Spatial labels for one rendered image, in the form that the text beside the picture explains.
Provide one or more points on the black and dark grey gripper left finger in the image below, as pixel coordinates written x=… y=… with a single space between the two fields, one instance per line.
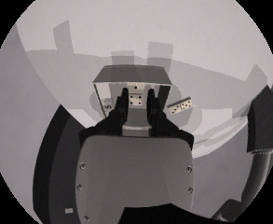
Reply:
x=113 y=123

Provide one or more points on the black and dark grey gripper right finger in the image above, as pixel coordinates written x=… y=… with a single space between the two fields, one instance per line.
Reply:
x=161 y=126

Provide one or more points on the white domino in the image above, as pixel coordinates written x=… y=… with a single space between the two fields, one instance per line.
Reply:
x=136 y=92
x=180 y=105

